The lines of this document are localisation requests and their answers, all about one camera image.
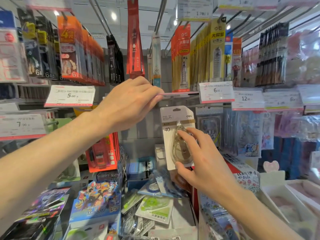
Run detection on person's left hand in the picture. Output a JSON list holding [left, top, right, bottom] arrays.
[[93, 76, 165, 134]]

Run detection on person's right hand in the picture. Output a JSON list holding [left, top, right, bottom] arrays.
[[174, 127, 238, 205]]

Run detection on beige correction tape package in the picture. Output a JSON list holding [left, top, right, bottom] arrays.
[[160, 106, 197, 171]]

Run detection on person's left forearm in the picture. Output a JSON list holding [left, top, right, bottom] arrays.
[[0, 110, 113, 228]]

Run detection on orange pen set packages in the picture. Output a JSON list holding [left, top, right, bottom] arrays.
[[85, 132, 120, 173]]

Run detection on red cardboard box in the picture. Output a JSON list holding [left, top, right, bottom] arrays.
[[190, 157, 242, 218]]

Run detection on clear blister compass package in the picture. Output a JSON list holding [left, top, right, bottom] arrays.
[[195, 107, 224, 148]]

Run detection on row of blue stationery packs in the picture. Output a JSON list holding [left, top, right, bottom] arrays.
[[222, 108, 275, 158]]

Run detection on white price tag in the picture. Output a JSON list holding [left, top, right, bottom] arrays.
[[156, 91, 200, 97], [0, 102, 20, 113], [44, 85, 96, 108], [199, 81, 235, 104], [177, 0, 214, 22], [0, 113, 48, 142], [262, 90, 304, 112], [232, 88, 265, 112]]

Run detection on pink heart figure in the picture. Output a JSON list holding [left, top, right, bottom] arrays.
[[263, 160, 280, 173]]

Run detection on stack of blue striped packets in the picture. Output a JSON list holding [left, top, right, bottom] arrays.
[[126, 157, 157, 182]]

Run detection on pink purple stationery packs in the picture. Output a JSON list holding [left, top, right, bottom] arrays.
[[274, 111, 320, 180]]

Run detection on blue cartoon card box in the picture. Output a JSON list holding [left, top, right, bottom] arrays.
[[69, 181, 122, 223]]

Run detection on white red label sticker packs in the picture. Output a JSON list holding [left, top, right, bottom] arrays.
[[0, 10, 28, 83]]

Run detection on black holographic card box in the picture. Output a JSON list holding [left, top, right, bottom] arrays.
[[0, 186, 73, 240]]

